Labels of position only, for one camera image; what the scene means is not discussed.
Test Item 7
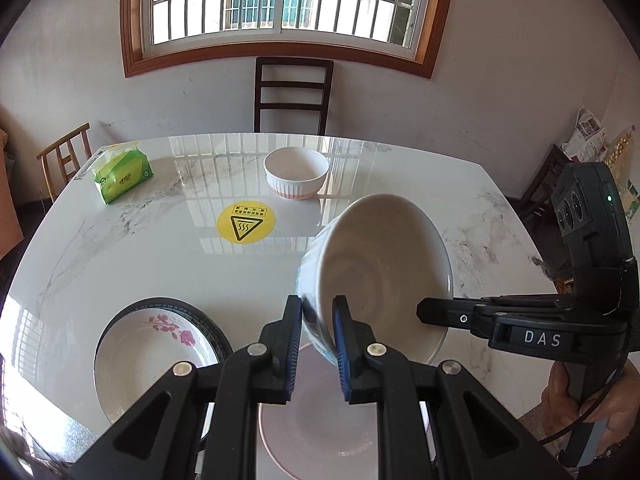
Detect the white bowl with blue pattern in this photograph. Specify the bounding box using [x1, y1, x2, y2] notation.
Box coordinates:
[296, 194, 454, 364]

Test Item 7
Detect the light wooden chair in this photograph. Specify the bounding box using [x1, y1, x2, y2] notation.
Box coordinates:
[36, 122, 92, 202]

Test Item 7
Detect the white plate with floral pattern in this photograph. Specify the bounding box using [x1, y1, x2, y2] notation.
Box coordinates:
[93, 297, 232, 422]

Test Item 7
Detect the dark wooden chair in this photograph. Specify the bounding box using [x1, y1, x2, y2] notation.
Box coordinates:
[253, 56, 334, 136]

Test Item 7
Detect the dark side cabinet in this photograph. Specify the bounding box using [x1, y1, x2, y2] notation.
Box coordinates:
[512, 144, 570, 221]

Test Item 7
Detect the black cable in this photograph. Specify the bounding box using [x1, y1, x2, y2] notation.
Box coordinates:
[537, 358, 629, 444]

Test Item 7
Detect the green tissue pack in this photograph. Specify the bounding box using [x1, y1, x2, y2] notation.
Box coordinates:
[92, 142, 154, 204]

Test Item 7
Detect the right hand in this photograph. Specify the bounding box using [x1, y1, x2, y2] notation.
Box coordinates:
[540, 360, 639, 455]

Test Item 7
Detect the wooden framed window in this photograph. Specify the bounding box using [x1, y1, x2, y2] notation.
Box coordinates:
[119, 0, 451, 78]

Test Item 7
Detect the large pink bowl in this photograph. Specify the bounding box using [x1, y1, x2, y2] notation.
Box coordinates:
[259, 344, 378, 479]

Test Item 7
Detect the newspaper stack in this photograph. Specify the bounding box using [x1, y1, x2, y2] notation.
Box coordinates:
[561, 107, 606, 162]

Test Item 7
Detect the small white ribbed bowl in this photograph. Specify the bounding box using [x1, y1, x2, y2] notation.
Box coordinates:
[264, 146, 329, 200]

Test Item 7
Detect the yellow round warning sticker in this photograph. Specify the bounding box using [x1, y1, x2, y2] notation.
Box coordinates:
[216, 200, 276, 245]

